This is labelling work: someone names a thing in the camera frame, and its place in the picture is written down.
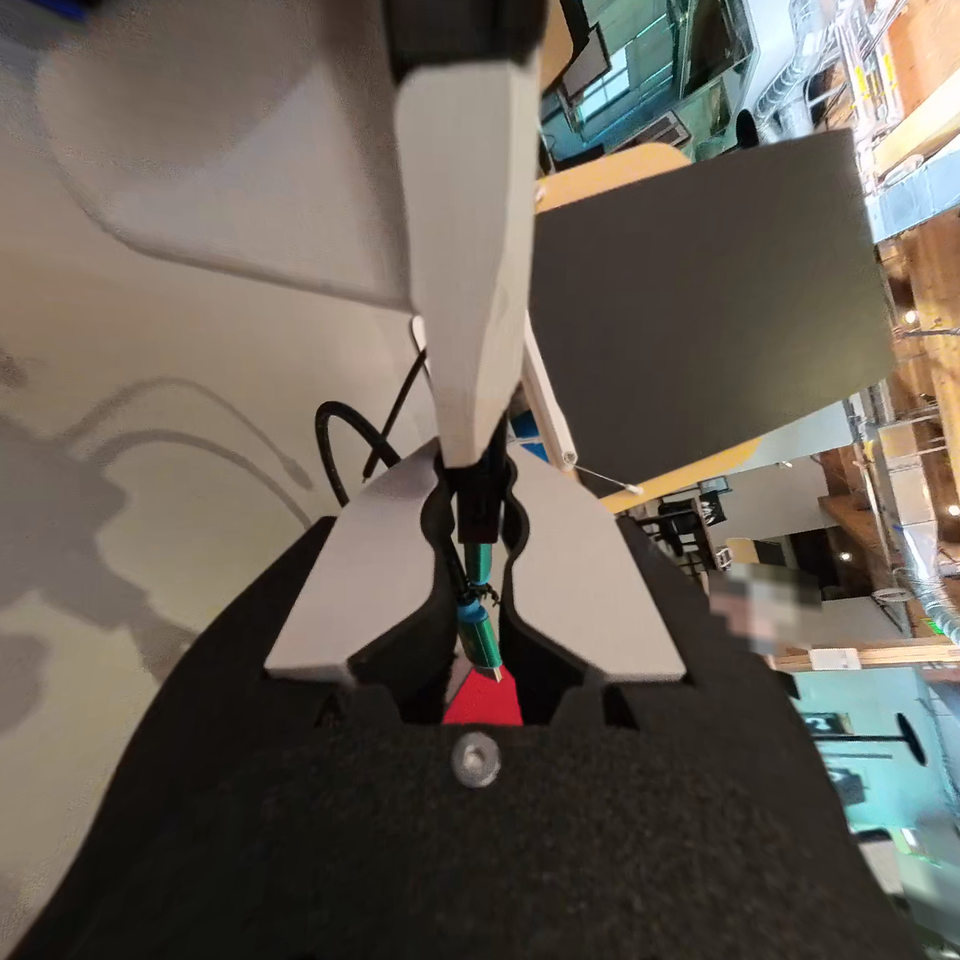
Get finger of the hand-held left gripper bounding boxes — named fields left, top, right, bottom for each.
left=393, top=62, right=541, bottom=470

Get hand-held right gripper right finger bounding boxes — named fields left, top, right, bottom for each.
left=498, top=453, right=689, bottom=685

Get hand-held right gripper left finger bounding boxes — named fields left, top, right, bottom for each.
left=262, top=438, right=455, bottom=687

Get black braided cable green plugs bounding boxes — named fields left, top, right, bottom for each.
left=441, top=480, right=507, bottom=685

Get black grey adapter hub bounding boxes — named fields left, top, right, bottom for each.
left=313, top=348, right=505, bottom=543

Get red plastic bin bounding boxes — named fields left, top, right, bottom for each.
left=442, top=667, right=525, bottom=727

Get chair with tan back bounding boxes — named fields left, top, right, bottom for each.
left=726, top=536, right=789, bottom=569

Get wood-framed dark board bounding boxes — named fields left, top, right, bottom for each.
left=528, top=129, right=899, bottom=515

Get black floor lamp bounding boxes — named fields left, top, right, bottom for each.
left=813, top=712, right=930, bottom=766

